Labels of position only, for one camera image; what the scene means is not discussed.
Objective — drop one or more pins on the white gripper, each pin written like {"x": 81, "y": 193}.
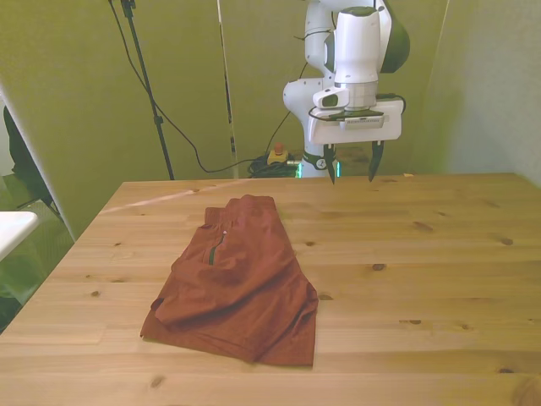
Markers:
{"x": 359, "y": 131}

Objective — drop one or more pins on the rust red shorts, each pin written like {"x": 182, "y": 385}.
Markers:
{"x": 241, "y": 292}

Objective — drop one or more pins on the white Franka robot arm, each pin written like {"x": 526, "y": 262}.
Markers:
{"x": 355, "y": 42}

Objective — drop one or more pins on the yellow emergency stop button box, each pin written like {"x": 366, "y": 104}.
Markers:
{"x": 277, "y": 155}

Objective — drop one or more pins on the partition panel joint strip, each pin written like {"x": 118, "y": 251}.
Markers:
{"x": 227, "y": 89}

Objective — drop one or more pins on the black tripod stand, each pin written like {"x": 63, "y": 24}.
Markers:
{"x": 145, "y": 80}

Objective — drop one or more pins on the white slanted panel edge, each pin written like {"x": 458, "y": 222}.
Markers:
{"x": 29, "y": 148}

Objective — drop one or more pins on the white side table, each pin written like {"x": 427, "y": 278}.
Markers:
{"x": 12, "y": 230}

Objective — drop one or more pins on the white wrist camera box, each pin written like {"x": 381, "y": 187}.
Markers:
{"x": 331, "y": 99}

